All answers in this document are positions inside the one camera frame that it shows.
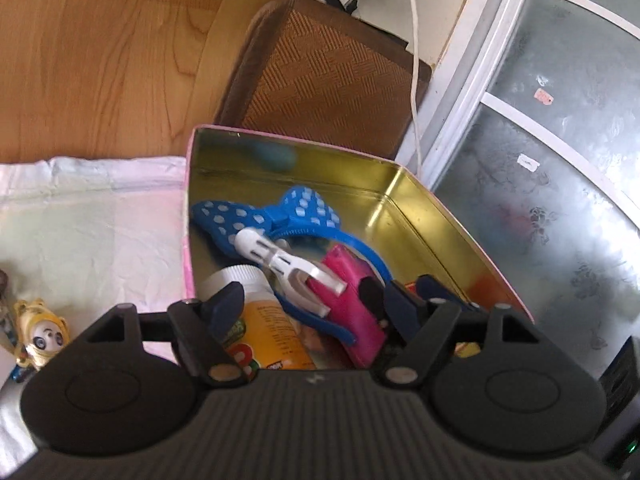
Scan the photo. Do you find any magenta pouch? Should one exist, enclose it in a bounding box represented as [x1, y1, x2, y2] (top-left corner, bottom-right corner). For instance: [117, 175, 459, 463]
[306, 245, 388, 368]

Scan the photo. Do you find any white cable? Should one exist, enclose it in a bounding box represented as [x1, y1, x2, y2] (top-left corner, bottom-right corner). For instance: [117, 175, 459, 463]
[407, 0, 427, 177]

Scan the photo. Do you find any white bed sheet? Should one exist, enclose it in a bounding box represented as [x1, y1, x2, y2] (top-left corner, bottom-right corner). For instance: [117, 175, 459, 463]
[0, 156, 193, 461]

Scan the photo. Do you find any yellow toy figure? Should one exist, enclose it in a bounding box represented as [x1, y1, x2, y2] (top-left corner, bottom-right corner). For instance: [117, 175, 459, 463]
[10, 299, 71, 372]

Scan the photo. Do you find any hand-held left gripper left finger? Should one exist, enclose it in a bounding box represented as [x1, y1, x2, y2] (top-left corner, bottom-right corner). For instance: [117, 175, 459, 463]
[87, 281, 249, 389]

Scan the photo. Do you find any frosted glass door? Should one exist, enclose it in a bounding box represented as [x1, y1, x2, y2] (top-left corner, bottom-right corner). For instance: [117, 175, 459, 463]
[390, 0, 640, 381]

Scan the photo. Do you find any white plastic clip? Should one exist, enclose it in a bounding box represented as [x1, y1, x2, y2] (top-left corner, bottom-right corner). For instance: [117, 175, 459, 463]
[235, 227, 348, 317]

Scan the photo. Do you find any white-capped orange label bottle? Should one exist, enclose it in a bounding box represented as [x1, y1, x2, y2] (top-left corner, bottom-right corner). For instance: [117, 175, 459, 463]
[199, 265, 313, 372]

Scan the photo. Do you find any blue polka-dot bow headband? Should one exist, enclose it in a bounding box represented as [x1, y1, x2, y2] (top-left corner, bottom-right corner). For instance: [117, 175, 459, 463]
[191, 186, 396, 347]

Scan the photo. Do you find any pink tin box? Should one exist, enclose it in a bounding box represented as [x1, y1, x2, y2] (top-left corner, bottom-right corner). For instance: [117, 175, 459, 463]
[182, 124, 535, 376]

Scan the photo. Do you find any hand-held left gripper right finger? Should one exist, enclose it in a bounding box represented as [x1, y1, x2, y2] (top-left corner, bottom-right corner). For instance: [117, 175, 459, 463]
[377, 274, 543, 389]

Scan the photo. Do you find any brown woven cushion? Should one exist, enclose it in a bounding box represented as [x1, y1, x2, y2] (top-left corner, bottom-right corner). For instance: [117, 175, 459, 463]
[215, 0, 432, 161]

